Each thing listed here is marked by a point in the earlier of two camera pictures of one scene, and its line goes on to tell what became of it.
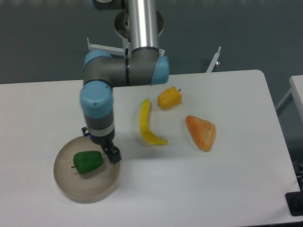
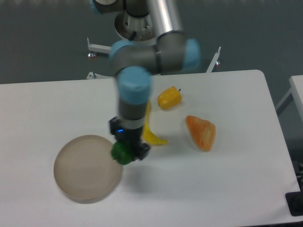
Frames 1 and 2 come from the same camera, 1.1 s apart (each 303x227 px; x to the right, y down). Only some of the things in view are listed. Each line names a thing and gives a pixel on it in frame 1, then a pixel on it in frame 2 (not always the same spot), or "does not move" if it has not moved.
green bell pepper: [87, 161] to [121, 152]
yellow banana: [144, 125] does not move
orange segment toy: [203, 132] does not move
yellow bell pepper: [169, 98] does not move
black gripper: [104, 141] to [132, 135]
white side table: [297, 90] does not move
